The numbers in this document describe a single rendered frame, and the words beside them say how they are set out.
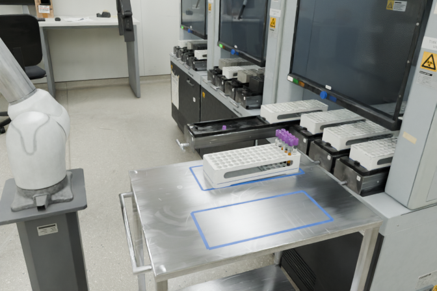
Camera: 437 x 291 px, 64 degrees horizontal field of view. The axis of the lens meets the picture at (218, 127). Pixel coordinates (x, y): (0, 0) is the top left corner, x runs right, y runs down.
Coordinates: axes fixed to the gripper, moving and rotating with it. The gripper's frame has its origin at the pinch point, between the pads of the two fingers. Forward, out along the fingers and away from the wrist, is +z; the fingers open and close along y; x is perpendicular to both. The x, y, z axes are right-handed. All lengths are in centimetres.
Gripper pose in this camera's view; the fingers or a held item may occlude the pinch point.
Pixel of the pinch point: (126, 34)
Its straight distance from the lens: 117.5
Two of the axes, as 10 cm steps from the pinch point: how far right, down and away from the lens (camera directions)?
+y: 3.5, 3.6, -8.6
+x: 9.4, -1.5, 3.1
